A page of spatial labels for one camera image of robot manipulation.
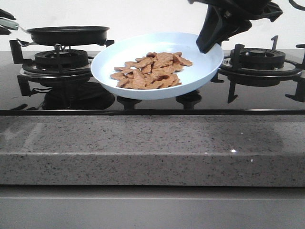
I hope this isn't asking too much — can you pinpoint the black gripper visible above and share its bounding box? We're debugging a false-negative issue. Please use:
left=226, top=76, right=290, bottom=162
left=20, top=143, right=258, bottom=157
left=188, top=0, right=283, bottom=53

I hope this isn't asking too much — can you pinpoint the black pan support grate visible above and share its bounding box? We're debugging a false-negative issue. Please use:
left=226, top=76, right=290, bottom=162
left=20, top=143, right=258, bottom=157
left=9, top=39, right=115, bottom=89
left=218, top=35, right=305, bottom=103

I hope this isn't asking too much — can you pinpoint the gas burner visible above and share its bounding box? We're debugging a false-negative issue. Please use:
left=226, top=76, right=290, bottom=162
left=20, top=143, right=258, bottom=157
left=221, top=48, right=297, bottom=71
left=22, top=49, right=90, bottom=74

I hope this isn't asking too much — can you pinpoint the light blue plate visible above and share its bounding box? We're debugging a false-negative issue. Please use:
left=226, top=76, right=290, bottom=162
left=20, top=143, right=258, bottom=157
left=91, top=32, right=224, bottom=100

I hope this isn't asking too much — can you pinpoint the black left pan support grate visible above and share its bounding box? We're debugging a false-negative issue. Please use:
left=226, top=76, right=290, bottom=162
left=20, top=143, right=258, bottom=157
left=9, top=39, right=115, bottom=89

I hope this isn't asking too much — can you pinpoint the pile of brown meat slices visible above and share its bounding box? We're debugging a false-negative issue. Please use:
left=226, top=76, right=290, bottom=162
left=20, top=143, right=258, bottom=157
left=110, top=52, right=193, bottom=90

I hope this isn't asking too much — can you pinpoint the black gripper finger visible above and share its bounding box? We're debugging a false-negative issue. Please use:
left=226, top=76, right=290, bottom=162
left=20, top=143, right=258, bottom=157
left=0, top=9, right=16, bottom=35

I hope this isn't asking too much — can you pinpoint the black right pan support grate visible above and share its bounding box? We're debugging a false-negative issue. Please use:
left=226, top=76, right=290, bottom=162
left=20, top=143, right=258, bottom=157
left=218, top=35, right=305, bottom=103

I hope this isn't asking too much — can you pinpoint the right gas burner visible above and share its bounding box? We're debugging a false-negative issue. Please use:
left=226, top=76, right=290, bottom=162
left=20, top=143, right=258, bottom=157
left=221, top=48, right=297, bottom=71

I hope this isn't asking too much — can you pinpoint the black cable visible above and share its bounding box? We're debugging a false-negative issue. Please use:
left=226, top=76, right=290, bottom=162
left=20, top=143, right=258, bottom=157
left=288, top=0, right=305, bottom=10

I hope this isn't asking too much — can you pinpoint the black glass cooktop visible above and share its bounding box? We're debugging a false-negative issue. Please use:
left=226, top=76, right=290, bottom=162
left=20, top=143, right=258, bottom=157
left=0, top=51, right=305, bottom=116

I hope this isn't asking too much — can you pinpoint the left gas burner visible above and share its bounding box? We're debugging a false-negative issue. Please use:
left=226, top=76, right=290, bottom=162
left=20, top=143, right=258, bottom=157
left=22, top=49, right=90, bottom=74

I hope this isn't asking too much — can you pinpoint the black frying pan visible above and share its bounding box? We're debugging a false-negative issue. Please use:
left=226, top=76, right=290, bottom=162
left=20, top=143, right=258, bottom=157
left=0, top=19, right=110, bottom=46

